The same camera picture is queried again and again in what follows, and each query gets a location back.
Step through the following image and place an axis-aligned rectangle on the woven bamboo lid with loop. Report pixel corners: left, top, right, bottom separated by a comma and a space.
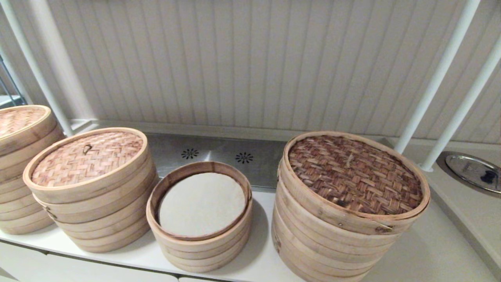
23, 127, 149, 204

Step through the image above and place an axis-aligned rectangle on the white round steamer liner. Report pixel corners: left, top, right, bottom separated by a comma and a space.
159, 172, 246, 238

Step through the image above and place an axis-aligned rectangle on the large dark-lidded bamboo steamer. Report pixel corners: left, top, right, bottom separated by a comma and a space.
279, 131, 431, 236

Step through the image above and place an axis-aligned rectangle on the small bamboo steamer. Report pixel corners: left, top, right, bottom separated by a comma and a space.
146, 161, 254, 273

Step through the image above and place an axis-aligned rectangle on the large bamboo steamer basket stack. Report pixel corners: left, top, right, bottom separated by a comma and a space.
271, 168, 404, 282

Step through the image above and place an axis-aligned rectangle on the stainless steel vent panel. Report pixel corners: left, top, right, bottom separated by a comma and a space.
146, 133, 289, 189

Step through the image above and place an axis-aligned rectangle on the thin white pole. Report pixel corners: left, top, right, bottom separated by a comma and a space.
393, 0, 481, 154
420, 37, 501, 173
0, 0, 75, 137

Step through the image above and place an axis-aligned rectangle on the grey metal shelf rack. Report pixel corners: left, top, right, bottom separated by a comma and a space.
0, 55, 19, 107

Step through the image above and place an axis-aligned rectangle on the thick white post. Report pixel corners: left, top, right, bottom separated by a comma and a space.
25, 0, 98, 122

